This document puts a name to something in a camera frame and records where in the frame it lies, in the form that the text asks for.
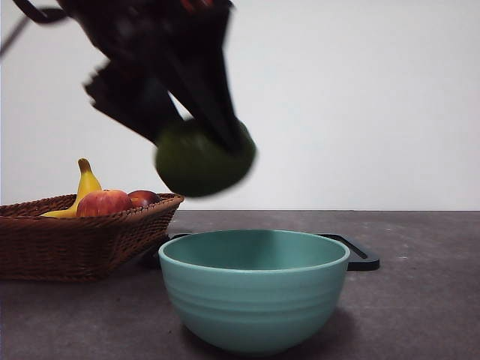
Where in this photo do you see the green avocado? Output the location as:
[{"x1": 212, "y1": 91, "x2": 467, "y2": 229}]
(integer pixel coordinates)
[{"x1": 154, "y1": 118, "x2": 258, "y2": 199}]

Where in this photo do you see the teal ribbed bowl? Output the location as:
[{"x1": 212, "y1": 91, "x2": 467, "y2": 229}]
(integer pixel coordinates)
[{"x1": 157, "y1": 229, "x2": 351, "y2": 347}]

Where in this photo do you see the yellow banana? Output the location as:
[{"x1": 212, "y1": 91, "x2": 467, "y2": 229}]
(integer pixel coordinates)
[{"x1": 40, "y1": 158, "x2": 104, "y2": 219}]

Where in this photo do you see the dark red peach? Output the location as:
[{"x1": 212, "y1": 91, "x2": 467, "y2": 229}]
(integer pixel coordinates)
[{"x1": 127, "y1": 190, "x2": 162, "y2": 209}]

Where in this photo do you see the red yellow apple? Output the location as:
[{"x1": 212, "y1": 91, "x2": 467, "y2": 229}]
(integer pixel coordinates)
[{"x1": 76, "y1": 189, "x2": 133, "y2": 218}]

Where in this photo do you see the brown wicker basket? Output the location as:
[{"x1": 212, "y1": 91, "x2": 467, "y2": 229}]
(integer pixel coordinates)
[{"x1": 0, "y1": 193, "x2": 185, "y2": 284}]

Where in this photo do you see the black rectangular tray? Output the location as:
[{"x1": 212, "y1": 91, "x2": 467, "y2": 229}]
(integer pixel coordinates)
[{"x1": 140, "y1": 232, "x2": 381, "y2": 272}]

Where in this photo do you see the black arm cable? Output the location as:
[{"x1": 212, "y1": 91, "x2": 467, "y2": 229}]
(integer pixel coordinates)
[{"x1": 0, "y1": 0, "x2": 68, "y2": 58}]

